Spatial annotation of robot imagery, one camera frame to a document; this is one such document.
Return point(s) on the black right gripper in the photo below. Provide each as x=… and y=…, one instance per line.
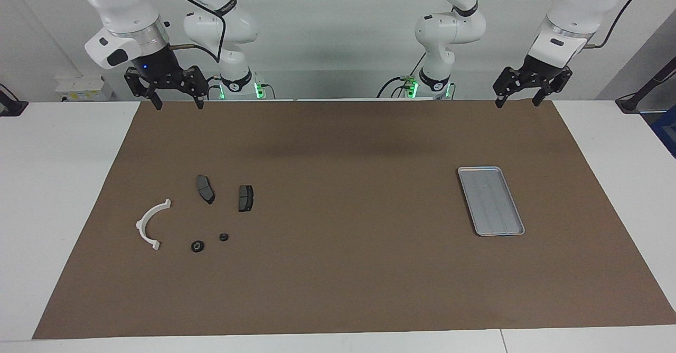
x=158, y=65

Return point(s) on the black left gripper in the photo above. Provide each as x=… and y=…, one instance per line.
x=541, y=70

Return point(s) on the large black bearing gear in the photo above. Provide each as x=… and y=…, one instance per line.
x=197, y=247

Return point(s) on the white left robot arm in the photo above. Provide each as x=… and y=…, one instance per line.
x=449, y=30

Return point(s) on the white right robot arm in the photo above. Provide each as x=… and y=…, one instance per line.
x=127, y=4

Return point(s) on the silver metal tray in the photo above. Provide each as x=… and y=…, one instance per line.
x=491, y=202

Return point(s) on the curved dark grey brake pad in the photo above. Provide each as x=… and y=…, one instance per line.
x=205, y=188

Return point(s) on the black angled stand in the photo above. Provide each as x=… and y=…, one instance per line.
x=631, y=102

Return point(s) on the rectangular dark grey brake pad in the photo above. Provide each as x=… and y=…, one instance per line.
x=245, y=198

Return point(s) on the blue crate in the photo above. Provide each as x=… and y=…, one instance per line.
x=666, y=131

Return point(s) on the brown table mat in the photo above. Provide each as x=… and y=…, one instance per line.
x=338, y=268

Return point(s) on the white wall socket box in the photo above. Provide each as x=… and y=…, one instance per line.
x=84, y=89

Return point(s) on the white curved plastic bracket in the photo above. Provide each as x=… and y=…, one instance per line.
x=141, y=225

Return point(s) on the black clamp mount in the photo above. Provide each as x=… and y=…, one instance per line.
x=11, y=107

